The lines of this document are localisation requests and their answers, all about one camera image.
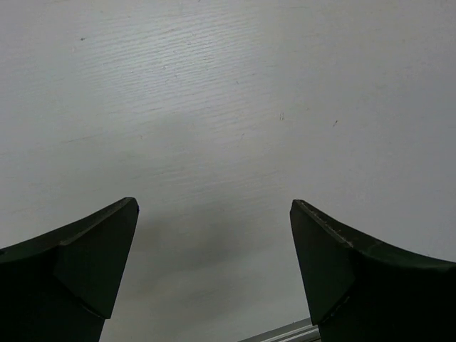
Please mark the aluminium table rail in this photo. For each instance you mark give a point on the aluminium table rail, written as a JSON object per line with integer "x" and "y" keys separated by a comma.
{"x": 299, "y": 331}

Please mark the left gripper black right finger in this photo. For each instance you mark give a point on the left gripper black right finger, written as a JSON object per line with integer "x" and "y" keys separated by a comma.
{"x": 359, "y": 288}

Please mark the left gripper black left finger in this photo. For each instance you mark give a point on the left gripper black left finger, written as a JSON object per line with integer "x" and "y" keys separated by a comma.
{"x": 62, "y": 285}

